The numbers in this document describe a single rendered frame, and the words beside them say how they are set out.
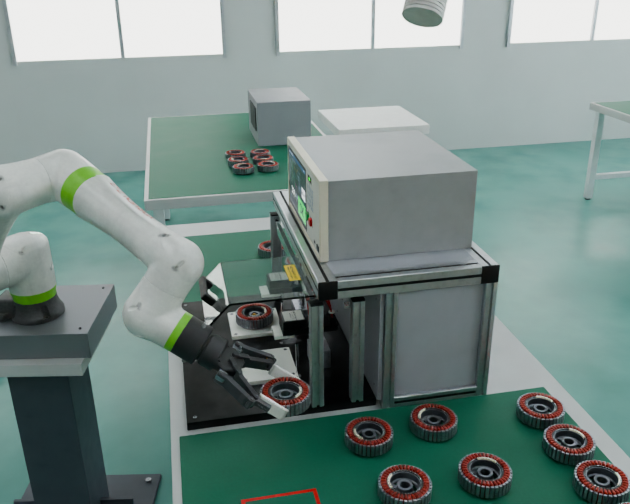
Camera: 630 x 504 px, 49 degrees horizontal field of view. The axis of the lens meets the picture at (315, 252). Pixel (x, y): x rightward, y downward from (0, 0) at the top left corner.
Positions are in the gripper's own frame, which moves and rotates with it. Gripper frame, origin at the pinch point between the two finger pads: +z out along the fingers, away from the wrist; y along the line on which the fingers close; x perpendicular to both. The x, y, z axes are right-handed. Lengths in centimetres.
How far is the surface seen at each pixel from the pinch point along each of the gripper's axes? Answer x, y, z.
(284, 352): -15.6, -36.8, -1.5
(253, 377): -18.1, -23.3, -5.9
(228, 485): -18.2, 13.1, -0.5
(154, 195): -67, -169, -81
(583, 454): 22, -7, 63
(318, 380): -3.4, -16.2, 7.2
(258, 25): -47, -490, -134
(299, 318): -0.7, -32.0, -3.7
